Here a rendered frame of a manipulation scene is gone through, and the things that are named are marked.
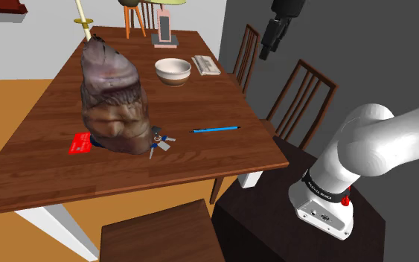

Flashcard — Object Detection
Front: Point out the brown wooden chair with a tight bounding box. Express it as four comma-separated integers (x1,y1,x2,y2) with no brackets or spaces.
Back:
130,0,167,31
227,23,262,99
260,58,339,151
99,198,227,262

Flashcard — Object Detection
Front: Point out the folded newspaper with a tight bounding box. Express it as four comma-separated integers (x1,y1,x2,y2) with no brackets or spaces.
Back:
191,54,222,77

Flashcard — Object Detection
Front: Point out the pink table lamp green shade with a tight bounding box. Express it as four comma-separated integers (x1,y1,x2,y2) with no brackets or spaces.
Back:
136,0,188,49

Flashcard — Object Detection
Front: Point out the brown wooden dining table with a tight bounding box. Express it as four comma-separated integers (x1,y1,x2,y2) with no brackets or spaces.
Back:
0,25,290,262

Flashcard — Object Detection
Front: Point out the white and brown bowl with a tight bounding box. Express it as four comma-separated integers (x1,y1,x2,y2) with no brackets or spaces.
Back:
154,57,193,88

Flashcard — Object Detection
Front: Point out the blue pen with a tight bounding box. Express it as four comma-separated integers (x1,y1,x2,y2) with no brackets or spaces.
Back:
189,125,242,134

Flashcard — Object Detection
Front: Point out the orange stool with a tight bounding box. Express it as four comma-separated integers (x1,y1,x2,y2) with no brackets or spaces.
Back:
117,0,147,39

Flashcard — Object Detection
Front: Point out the bunch of keys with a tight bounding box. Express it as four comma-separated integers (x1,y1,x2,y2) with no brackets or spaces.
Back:
148,125,177,160

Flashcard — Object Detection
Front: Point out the brown bust figure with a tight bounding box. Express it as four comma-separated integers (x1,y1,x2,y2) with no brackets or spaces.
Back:
80,34,153,156

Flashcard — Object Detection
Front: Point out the cream floor lamp pole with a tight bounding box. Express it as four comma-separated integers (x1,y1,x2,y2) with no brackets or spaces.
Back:
73,0,95,42

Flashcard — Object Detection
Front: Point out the dark robot stand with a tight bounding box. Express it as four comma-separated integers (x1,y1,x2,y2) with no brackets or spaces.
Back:
211,135,386,262

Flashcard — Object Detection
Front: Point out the red card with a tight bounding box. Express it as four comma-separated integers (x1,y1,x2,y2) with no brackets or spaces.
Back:
68,132,93,155

